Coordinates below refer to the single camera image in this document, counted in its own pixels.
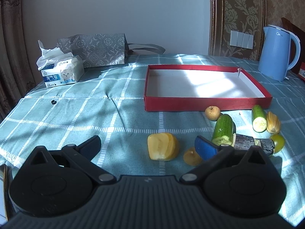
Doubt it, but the grey patterned gift bag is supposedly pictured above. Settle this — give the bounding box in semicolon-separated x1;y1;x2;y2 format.
57;33;165;68

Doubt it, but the brown patterned curtain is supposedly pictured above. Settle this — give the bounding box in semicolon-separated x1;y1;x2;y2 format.
0;0;36;121

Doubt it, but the blue electric kettle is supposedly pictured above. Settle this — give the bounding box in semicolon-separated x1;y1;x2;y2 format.
258;25;301;82

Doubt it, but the green tomato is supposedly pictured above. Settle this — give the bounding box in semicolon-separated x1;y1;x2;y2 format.
270;134;285;154

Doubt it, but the dark wooden chair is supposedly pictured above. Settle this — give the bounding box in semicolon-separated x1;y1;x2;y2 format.
281;16;305;75

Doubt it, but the tissue pack with cat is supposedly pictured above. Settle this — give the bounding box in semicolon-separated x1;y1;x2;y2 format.
36;40;84;88

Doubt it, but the cut cucumber piece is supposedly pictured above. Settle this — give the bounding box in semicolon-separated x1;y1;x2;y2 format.
212;114;234;146

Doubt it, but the white wall switch panel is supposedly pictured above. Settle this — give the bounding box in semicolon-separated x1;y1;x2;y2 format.
230;30;254;49

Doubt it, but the teal checked tablecloth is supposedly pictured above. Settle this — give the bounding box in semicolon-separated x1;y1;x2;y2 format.
1;54;304;225

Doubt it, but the small brown longan fruit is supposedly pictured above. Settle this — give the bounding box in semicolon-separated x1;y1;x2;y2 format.
205;106;222;121

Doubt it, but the red box at right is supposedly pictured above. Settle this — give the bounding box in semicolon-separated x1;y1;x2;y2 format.
298;62;305;81

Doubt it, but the large yellow starfruit chunk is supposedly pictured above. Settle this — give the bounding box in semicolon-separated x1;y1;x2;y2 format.
147;132;180;161

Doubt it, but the dark eggplant piece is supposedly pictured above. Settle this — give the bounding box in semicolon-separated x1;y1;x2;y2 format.
232;133;275;156

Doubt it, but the red shallow cardboard box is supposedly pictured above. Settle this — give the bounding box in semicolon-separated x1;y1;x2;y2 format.
144;65;272;112

